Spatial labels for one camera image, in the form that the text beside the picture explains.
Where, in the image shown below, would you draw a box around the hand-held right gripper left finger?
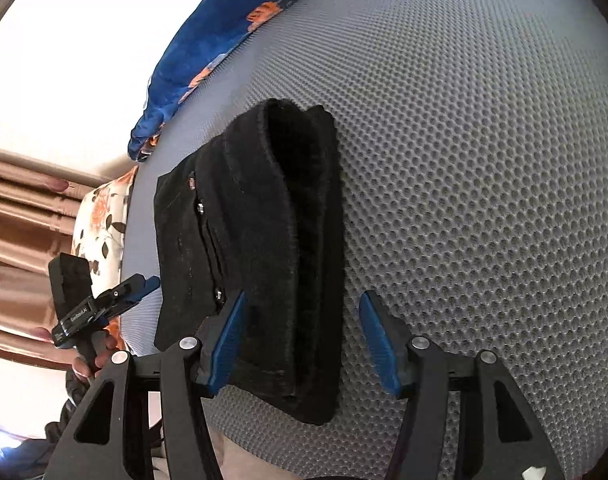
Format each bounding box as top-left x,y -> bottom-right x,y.
43,290 -> 249,480

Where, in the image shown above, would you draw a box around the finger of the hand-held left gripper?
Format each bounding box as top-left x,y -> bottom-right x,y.
90,275 -> 161,322

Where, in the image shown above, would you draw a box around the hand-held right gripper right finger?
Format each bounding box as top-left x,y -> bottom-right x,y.
359,291 -> 567,480

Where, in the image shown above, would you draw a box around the black pants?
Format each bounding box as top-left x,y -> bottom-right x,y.
153,98 -> 346,426

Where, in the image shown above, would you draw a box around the person's left hand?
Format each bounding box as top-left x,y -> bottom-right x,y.
71,329 -> 120,382

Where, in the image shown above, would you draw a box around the white floral pillow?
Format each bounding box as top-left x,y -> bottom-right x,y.
70,165 -> 140,353

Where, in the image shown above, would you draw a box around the brown curtain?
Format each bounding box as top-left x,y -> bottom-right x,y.
0,144 -> 111,375

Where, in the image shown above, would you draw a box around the grey honeycomb mesh mat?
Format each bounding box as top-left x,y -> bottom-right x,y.
120,0 -> 608,480

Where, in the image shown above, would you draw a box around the blue floral blanket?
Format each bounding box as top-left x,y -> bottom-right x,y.
128,0 -> 359,163

